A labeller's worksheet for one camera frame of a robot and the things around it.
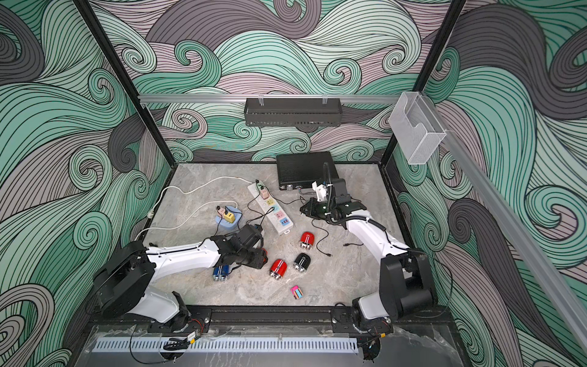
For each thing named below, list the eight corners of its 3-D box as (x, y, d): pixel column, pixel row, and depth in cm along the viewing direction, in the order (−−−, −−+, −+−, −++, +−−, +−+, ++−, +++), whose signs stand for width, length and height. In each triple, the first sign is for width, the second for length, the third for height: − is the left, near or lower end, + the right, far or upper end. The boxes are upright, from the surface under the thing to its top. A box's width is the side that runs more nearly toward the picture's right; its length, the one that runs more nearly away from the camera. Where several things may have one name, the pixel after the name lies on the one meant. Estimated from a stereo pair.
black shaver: (291, 266, 87) (291, 263, 84) (300, 254, 90) (301, 250, 88) (303, 275, 85) (303, 272, 82) (312, 262, 88) (312, 259, 86)
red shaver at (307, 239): (296, 244, 93) (297, 241, 90) (304, 232, 96) (305, 228, 94) (308, 251, 91) (309, 248, 88) (316, 239, 94) (316, 235, 92)
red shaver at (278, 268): (268, 274, 85) (267, 271, 83) (276, 259, 89) (276, 256, 86) (280, 281, 83) (280, 278, 81) (288, 265, 87) (288, 262, 85)
